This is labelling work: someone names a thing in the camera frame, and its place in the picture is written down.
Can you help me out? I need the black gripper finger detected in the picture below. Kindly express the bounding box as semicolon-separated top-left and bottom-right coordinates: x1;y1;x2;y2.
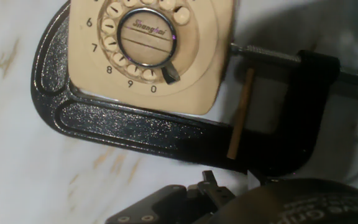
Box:
106;170;236;224

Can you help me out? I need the marble pattern sheet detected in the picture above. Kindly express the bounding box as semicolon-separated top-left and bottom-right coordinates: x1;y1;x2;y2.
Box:
0;0;358;224

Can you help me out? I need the small wooden stick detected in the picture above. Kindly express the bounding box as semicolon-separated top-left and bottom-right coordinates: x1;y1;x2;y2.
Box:
226;67;256;160

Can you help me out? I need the black C-clamp with steel screw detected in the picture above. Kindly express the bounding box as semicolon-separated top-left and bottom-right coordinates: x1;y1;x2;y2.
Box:
30;1;358;178

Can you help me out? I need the beige rotary phone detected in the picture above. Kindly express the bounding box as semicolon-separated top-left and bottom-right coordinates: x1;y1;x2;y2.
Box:
68;0;237;116

